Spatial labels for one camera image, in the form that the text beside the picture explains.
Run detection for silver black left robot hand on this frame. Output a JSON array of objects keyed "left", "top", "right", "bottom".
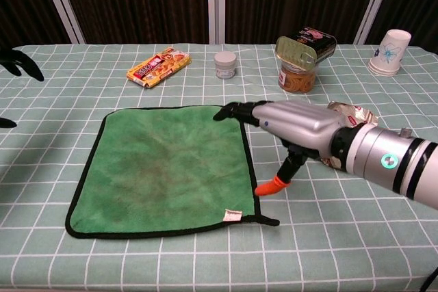
[{"left": 0, "top": 48, "right": 45, "bottom": 129}]

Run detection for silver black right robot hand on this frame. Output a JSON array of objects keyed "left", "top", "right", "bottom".
[{"left": 212, "top": 99, "right": 346, "bottom": 197}]

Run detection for green cloth with black trim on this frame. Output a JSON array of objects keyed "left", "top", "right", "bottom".
[{"left": 64, "top": 104, "right": 281, "bottom": 240}]

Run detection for clear jar brown contents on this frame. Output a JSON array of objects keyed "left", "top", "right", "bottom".
[{"left": 277, "top": 61, "right": 318, "bottom": 94}]

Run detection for crumpled silver foil snack bag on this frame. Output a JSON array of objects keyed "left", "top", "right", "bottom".
[{"left": 320, "top": 101, "right": 380, "bottom": 170}]

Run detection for black luncheon meat tin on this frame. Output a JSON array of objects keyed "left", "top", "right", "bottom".
[{"left": 275, "top": 26, "right": 338, "bottom": 71}]

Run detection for small white jar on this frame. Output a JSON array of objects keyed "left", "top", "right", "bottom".
[{"left": 214, "top": 51, "right": 237, "bottom": 80}]

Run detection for white paper cup blue print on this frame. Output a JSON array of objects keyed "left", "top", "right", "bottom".
[{"left": 368, "top": 29, "right": 412, "bottom": 77}]

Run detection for yellow snack box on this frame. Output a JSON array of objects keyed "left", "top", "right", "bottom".
[{"left": 125, "top": 47, "right": 192, "bottom": 90}]

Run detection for green checked tablecloth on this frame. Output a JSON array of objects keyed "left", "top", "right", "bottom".
[{"left": 0, "top": 43, "right": 438, "bottom": 292}]

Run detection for white partition post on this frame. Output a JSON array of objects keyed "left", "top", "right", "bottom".
[
  {"left": 352, "top": 0, "right": 398, "bottom": 46},
  {"left": 206, "top": 0, "right": 227, "bottom": 45},
  {"left": 36, "top": 0, "right": 86, "bottom": 45}
]

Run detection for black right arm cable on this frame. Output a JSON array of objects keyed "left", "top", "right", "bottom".
[{"left": 420, "top": 263, "right": 438, "bottom": 292}]

